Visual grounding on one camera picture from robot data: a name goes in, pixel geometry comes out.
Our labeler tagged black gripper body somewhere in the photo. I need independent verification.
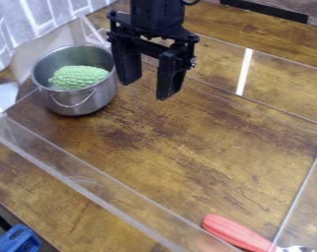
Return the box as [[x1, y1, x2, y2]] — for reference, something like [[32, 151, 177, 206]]
[[108, 0, 199, 57]]

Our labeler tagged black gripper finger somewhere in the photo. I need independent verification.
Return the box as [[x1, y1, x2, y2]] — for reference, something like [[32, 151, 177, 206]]
[[112, 36, 141, 86], [156, 49, 196, 100]]

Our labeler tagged blue plastic object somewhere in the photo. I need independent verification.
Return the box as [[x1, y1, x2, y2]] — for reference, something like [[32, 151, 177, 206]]
[[0, 224, 41, 252]]

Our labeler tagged red handled tool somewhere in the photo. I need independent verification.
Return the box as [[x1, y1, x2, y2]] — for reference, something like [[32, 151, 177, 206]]
[[202, 215, 276, 252]]

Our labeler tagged black bar at table edge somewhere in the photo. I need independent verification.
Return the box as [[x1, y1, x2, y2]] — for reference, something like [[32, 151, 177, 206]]
[[219, 0, 309, 24]]

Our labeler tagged silver metal pot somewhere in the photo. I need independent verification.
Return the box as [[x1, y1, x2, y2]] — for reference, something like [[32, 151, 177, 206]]
[[32, 44, 117, 116]]

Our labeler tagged green bumpy toy vegetable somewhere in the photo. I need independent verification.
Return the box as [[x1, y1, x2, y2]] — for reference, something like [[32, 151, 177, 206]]
[[48, 65, 109, 90]]

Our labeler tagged clear acrylic barrier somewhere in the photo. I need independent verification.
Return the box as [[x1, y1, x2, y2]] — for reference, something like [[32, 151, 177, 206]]
[[0, 16, 317, 252]]

